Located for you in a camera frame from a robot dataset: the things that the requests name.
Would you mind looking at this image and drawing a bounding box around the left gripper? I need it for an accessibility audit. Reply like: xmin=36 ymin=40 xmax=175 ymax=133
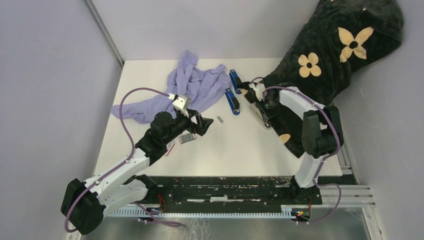
xmin=163 ymin=108 xmax=213 ymax=145

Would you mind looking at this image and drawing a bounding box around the open box of staples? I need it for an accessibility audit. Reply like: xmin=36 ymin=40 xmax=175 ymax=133
xmin=179 ymin=133 xmax=196 ymax=144

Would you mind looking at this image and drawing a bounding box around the black floral blanket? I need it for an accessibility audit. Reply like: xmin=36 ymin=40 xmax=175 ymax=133
xmin=261 ymin=0 xmax=404 ymax=158

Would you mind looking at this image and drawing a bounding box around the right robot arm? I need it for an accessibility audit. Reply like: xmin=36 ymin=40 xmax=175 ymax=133
xmin=249 ymin=83 xmax=344 ymax=204

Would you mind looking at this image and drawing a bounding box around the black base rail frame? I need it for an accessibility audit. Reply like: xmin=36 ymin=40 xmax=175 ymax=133
xmin=139 ymin=176 xmax=354 ymax=214

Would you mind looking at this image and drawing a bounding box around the blue stapler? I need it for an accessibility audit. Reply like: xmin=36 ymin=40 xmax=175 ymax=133
xmin=229 ymin=69 xmax=242 ymax=95
xmin=225 ymin=88 xmax=240 ymax=116

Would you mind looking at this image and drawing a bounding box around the lavender crumpled cloth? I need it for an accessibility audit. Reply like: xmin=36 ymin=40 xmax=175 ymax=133
xmin=122 ymin=50 xmax=231 ymax=124

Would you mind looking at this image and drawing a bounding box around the slotted cable duct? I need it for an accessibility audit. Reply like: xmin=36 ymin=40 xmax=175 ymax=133
xmin=108 ymin=205 xmax=296 ymax=220

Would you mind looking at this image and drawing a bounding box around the red white staple box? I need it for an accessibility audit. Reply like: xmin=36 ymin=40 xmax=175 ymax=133
xmin=164 ymin=141 xmax=175 ymax=156

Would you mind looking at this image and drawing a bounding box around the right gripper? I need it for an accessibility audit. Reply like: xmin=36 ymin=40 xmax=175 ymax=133
xmin=254 ymin=94 xmax=282 ymax=122

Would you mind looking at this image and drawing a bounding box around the aluminium rail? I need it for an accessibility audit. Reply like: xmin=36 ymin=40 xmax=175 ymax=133
xmin=316 ymin=185 xmax=376 ymax=208

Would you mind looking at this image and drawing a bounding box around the beige and black stapler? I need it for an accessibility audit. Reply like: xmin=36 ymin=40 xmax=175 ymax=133
xmin=249 ymin=102 xmax=271 ymax=130

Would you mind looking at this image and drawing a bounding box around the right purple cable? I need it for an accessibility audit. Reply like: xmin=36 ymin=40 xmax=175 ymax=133
xmin=250 ymin=76 xmax=342 ymax=225

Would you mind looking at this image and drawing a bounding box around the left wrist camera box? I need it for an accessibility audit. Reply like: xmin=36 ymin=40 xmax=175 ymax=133
xmin=172 ymin=95 xmax=192 ymax=117

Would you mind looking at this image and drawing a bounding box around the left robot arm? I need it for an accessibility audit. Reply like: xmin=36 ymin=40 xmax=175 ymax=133
xmin=60 ymin=109 xmax=214 ymax=235

